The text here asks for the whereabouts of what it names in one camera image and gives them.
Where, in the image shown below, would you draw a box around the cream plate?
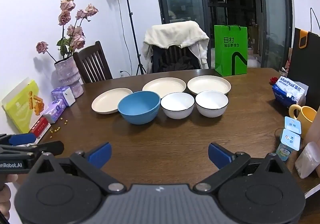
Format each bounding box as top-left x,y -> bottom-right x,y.
142,77 -> 187,99
91,88 -> 133,114
187,75 -> 232,95

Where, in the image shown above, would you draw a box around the person left hand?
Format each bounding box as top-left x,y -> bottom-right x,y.
0,174 -> 18,220

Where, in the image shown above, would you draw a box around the scattered corn kernels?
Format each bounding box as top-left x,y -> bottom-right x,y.
49,118 -> 68,139

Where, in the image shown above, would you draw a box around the red box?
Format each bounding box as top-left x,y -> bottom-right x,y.
29,116 -> 51,139

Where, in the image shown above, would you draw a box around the yellow green snack box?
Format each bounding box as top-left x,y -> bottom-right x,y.
1,77 -> 47,134

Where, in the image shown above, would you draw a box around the purple tissue pack lower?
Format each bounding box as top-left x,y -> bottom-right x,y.
43,99 -> 66,124

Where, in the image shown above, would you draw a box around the purple tissue pack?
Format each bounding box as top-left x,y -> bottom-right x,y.
43,99 -> 66,124
51,86 -> 75,107

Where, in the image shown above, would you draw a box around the white bowl right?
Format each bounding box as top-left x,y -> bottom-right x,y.
195,91 -> 229,118

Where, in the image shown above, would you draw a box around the white bowl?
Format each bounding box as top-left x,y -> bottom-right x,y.
195,91 -> 229,118
161,92 -> 195,120

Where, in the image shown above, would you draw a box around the purple tissue pack upper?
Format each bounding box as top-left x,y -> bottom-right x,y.
51,86 -> 75,107

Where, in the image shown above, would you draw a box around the blue bowl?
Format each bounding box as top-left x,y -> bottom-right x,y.
118,91 -> 161,125

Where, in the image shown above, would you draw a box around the white bowl left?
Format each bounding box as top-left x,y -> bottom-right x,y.
161,92 -> 195,120

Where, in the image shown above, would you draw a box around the pink textured vase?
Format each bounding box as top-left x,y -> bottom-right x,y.
54,56 -> 84,99

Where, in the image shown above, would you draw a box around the white plastic packet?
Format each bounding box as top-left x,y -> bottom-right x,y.
295,142 -> 320,179

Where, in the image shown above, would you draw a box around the small red flower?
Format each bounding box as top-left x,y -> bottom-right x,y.
269,77 -> 278,86

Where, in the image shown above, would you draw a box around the dark wooden chair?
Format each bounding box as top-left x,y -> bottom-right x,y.
73,41 -> 113,83

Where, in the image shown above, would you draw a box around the blue tissue box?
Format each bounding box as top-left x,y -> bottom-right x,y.
272,76 -> 309,108

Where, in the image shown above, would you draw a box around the yellow mug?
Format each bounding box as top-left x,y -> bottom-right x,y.
289,104 -> 317,138

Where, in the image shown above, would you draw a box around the green paper bag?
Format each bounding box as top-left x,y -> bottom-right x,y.
214,25 -> 248,76

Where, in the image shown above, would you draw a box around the chair with clothes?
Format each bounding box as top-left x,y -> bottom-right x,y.
143,20 -> 210,74

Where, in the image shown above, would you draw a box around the black paper bag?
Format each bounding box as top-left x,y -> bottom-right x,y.
288,28 -> 320,110

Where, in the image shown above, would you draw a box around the cream sweater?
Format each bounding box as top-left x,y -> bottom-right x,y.
142,21 -> 209,73

